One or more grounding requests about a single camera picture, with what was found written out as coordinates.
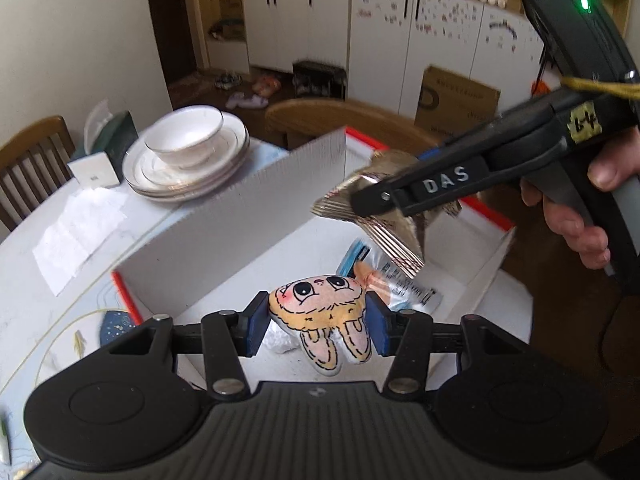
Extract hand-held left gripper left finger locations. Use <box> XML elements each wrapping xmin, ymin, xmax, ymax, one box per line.
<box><xmin>102</xmin><ymin>290</ymin><xmax>271</xmax><ymax>401</ymax></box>

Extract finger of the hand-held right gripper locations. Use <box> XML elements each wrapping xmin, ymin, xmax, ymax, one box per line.
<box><xmin>349</xmin><ymin>104</ymin><xmax>569</xmax><ymax>219</ymax></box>
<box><xmin>416</xmin><ymin>90</ymin><xmax>569</xmax><ymax>162</ymax></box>

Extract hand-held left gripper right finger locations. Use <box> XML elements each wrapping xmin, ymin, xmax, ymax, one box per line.
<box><xmin>366</xmin><ymin>292</ymin><xmax>532</xmax><ymax>400</ymax></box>

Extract yellow bunny plush toy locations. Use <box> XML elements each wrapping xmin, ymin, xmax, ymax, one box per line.
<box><xmin>268</xmin><ymin>274</ymin><xmax>374</xmax><ymax>374</ymax></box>

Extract white box with red rim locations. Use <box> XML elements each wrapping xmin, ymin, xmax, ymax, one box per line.
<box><xmin>111</xmin><ymin>126</ymin><xmax>516</xmax><ymax>393</ymax></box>

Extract marble patterned desktop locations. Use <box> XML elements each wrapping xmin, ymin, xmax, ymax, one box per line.
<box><xmin>0</xmin><ymin>125</ymin><xmax>537</xmax><ymax>480</ymax></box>

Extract person's right hand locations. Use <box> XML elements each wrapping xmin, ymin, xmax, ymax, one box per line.
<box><xmin>520</xmin><ymin>127</ymin><xmax>640</xmax><ymax>271</ymax></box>

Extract clear plastic wrapper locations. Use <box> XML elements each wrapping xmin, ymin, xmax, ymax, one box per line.
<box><xmin>267</xmin><ymin>329</ymin><xmax>303</xmax><ymax>357</ymax></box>

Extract brown cardboard box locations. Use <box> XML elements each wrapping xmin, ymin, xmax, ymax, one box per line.
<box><xmin>413</xmin><ymin>64</ymin><xmax>501</xmax><ymax>137</ymax></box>

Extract blue orange snack packet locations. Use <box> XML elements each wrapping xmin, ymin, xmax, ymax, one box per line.
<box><xmin>336</xmin><ymin>238</ymin><xmax>444</xmax><ymax>314</ymax></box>

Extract white cabinet with stickers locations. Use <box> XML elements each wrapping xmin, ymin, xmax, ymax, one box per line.
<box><xmin>347</xmin><ymin>0</ymin><xmax>547</xmax><ymax>117</ymax></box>

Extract black shoe rack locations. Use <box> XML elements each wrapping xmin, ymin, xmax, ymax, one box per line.
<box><xmin>292</xmin><ymin>60</ymin><xmax>348</xmax><ymax>101</ymax></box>

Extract stack of white plates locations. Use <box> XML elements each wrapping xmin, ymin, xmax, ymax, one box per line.
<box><xmin>121</xmin><ymin>115</ymin><xmax>251</xmax><ymax>205</ymax></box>

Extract small white gold-rimmed plate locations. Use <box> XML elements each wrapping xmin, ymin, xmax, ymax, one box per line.
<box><xmin>136</xmin><ymin>111</ymin><xmax>249</xmax><ymax>188</ymax></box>

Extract white slippers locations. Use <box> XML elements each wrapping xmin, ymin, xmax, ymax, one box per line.
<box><xmin>224</xmin><ymin>91</ymin><xmax>269</xmax><ymax>110</ymax></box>

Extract white gold-rimmed bowl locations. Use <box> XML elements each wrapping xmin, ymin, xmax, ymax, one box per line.
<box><xmin>144</xmin><ymin>105</ymin><xmax>225</xmax><ymax>169</ymax></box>

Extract plain white cabinet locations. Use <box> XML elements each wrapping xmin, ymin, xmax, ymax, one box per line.
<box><xmin>241</xmin><ymin>0</ymin><xmax>352</xmax><ymax>76</ymax></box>

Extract white paper sheet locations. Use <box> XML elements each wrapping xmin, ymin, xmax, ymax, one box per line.
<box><xmin>32</xmin><ymin>187</ymin><xmax>130</xmax><ymax>296</ymax></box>

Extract green white tissue box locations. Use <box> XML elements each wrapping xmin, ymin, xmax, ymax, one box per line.
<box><xmin>67</xmin><ymin>101</ymin><xmax>140</xmax><ymax>189</ymax></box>

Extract slatted wooden chair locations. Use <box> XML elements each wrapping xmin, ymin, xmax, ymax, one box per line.
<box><xmin>0</xmin><ymin>115</ymin><xmax>76</xmax><ymax>234</ymax></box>

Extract brown door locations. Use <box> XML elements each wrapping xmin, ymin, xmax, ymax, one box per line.
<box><xmin>144</xmin><ymin>0</ymin><xmax>199</xmax><ymax>87</ymax></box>

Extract yellow cord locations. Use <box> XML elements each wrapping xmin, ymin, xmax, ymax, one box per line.
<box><xmin>560</xmin><ymin>71</ymin><xmax>640</xmax><ymax>99</ymax></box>

